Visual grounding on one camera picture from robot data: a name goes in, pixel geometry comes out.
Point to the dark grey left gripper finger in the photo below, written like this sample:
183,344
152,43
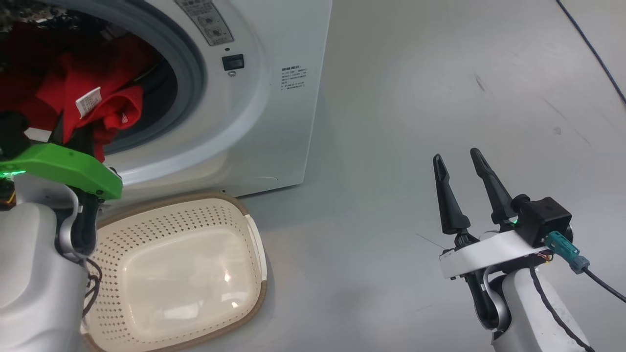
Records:
88,144
58,132

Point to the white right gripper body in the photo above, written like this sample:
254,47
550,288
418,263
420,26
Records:
489,254

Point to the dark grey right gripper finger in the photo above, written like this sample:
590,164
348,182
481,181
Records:
496,195
452,210

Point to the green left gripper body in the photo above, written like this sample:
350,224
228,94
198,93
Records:
63,164

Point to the red garment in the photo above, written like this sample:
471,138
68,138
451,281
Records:
112,98

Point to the cream perforated laundry basket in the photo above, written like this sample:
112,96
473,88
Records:
186,283

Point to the white front-load washing machine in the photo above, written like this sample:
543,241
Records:
274,137

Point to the printed text label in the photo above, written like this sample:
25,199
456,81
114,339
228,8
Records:
293,78

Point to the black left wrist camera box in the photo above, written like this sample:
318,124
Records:
12,134

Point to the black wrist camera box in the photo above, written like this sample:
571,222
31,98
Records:
543,220
12,134

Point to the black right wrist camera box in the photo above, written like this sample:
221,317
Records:
543,220

